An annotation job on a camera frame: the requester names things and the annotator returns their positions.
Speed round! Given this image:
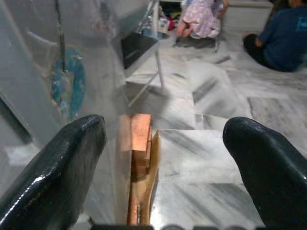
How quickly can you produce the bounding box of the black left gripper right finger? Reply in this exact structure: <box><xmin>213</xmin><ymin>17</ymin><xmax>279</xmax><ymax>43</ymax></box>
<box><xmin>222</xmin><ymin>116</ymin><xmax>307</xmax><ymax>230</ymax></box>

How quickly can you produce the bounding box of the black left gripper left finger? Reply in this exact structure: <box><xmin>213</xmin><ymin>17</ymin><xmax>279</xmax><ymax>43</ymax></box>
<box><xmin>0</xmin><ymin>114</ymin><xmax>108</xmax><ymax>230</ymax></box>

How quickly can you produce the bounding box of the blue round fridge sticker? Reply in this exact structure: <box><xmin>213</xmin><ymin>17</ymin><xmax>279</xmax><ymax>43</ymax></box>
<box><xmin>50</xmin><ymin>47</ymin><xmax>87</xmax><ymax>121</ymax></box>

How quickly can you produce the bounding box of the pale blue fridge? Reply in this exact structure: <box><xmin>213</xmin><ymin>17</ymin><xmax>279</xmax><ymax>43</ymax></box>
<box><xmin>0</xmin><ymin>0</ymin><xmax>154</xmax><ymax>227</ymax></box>

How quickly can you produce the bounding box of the red brick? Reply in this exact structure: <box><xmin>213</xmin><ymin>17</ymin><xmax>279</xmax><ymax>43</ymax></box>
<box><xmin>119</xmin><ymin>114</ymin><xmax>154</xmax><ymax>226</ymax></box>

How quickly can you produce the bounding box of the brown cardboard sheet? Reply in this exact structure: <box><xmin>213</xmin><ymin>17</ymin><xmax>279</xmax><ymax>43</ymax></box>
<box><xmin>147</xmin><ymin>130</ymin><xmax>162</xmax><ymax>219</ymax></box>

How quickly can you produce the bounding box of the person in blue shirt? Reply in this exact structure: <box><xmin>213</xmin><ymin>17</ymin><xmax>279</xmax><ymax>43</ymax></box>
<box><xmin>242</xmin><ymin>0</ymin><xmax>307</xmax><ymax>72</ymax></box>

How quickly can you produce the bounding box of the black flat panel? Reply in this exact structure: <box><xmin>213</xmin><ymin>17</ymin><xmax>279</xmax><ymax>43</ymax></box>
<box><xmin>120</xmin><ymin>32</ymin><xmax>159</xmax><ymax>70</ymax></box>

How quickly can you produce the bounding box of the white cabinet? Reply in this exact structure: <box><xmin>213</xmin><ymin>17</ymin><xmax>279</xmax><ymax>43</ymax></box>
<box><xmin>224</xmin><ymin>0</ymin><xmax>274</xmax><ymax>35</ymax></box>

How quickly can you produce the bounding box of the child in pink dress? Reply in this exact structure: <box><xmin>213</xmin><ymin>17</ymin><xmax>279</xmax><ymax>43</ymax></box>
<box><xmin>177</xmin><ymin>0</ymin><xmax>229</xmax><ymax>39</ymax></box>

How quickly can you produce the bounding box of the white folding frame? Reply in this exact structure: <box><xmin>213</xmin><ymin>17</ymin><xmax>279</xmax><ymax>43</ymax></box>
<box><xmin>126</xmin><ymin>0</ymin><xmax>167</xmax><ymax>108</ymax></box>

